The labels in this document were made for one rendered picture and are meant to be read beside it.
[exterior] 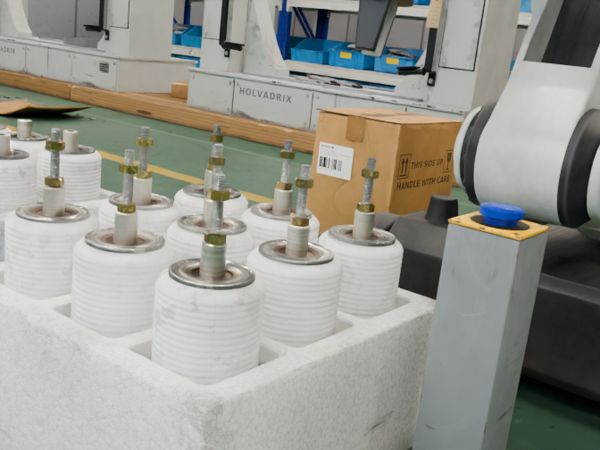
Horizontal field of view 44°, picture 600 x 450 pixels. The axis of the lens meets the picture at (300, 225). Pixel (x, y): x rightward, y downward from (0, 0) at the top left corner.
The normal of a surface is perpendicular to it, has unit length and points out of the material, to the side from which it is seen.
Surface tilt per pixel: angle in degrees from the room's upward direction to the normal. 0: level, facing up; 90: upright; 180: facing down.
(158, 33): 90
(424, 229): 45
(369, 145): 90
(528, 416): 0
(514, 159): 86
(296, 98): 90
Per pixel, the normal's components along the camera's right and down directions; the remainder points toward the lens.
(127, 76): 0.78, 0.23
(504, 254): -0.62, 0.13
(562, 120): -0.40, -0.52
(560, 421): 0.11, -0.96
